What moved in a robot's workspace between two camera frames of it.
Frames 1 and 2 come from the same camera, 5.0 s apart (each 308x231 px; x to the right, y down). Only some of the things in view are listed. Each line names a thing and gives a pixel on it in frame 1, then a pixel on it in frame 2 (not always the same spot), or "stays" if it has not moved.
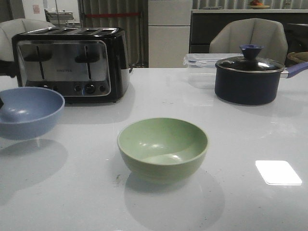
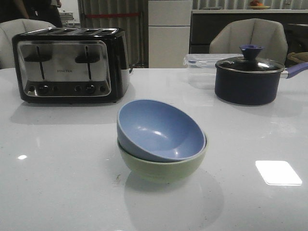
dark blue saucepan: x=251 y=88 stays
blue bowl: x=29 y=112 -> x=158 y=131
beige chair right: x=228 y=35 stays
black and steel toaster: x=86 y=64 stays
